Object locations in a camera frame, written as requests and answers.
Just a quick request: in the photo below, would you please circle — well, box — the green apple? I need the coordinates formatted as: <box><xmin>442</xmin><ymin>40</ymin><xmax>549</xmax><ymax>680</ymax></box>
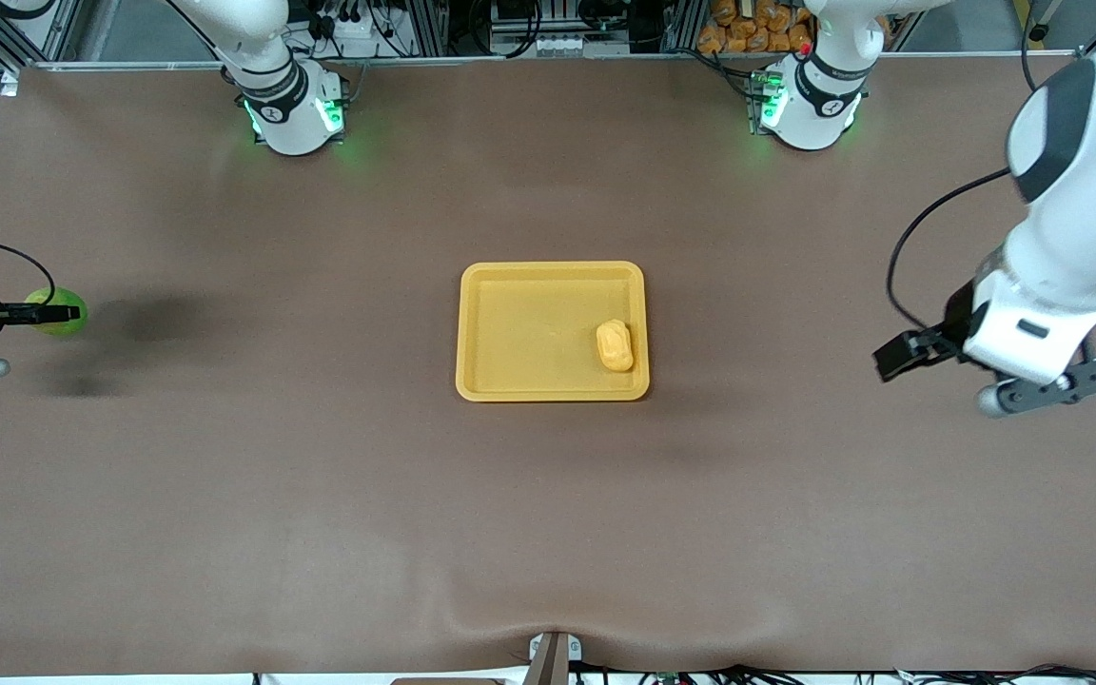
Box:
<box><xmin>23</xmin><ymin>287</ymin><xmax>88</xmax><ymax>337</ymax></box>

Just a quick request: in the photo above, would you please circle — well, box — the yellow potato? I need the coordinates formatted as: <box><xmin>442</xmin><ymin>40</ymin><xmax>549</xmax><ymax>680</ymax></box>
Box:
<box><xmin>596</xmin><ymin>320</ymin><xmax>636</xmax><ymax>373</ymax></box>

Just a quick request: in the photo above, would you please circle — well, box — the yellow plastic tray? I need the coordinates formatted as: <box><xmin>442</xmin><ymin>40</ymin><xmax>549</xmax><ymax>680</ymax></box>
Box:
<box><xmin>456</xmin><ymin>261</ymin><xmax>651</xmax><ymax>403</ymax></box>

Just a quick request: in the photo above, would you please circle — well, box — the bag of orange items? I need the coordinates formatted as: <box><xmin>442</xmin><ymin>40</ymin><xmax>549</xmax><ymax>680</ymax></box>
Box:
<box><xmin>697</xmin><ymin>0</ymin><xmax>815</xmax><ymax>54</ymax></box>

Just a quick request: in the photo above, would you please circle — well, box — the white power strip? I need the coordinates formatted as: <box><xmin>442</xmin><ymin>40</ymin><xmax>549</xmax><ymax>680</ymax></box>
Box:
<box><xmin>315</xmin><ymin>14</ymin><xmax>387</xmax><ymax>58</ymax></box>

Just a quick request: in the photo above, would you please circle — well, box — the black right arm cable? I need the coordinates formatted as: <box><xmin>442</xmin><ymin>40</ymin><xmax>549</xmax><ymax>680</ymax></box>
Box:
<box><xmin>0</xmin><ymin>241</ymin><xmax>56</xmax><ymax>307</ymax></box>

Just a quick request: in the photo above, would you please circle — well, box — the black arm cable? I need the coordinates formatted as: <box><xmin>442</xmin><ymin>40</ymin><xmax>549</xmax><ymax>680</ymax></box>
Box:
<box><xmin>888</xmin><ymin>169</ymin><xmax>1020</xmax><ymax>332</ymax></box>
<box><xmin>0</xmin><ymin>241</ymin><xmax>56</xmax><ymax>307</ymax></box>

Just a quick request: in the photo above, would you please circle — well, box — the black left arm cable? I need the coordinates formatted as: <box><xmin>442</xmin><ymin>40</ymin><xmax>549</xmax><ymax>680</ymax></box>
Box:
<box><xmin>888</xmin><ymin>169</ymin><xmax>1020</xmax><ymax>332</ymax></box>

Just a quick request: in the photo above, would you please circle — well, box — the metal table clamp bracket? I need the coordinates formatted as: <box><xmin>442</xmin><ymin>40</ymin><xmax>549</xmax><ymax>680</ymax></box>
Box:
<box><xmin>527</xmin><ymin>632</ymin><xmax>583</xmax><ymax>685</ymax></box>

